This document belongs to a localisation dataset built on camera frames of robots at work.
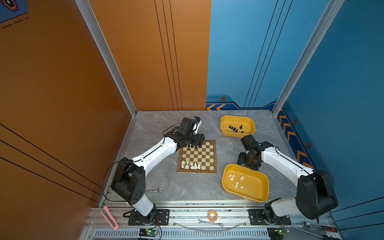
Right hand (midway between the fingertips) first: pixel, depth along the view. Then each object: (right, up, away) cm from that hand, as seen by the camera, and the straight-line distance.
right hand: (241, 164), depth 86 cm
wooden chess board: (-28, +2, +6) cm, 29 cm away
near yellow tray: (+2, -10, -2) cm, 10 cm away
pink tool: (-72, -21, -12) cm, 76 cm away
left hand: (-24, +17, 0) cm, 30 cm away
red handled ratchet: (+26, -24, -17) cm, 39 cm away
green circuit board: (-49, -28, -16) cm, 59 cm away
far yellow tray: (+4, +22, +25) cm, 34 cm away
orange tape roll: (-18, -23, -11) cm, 31 cm away
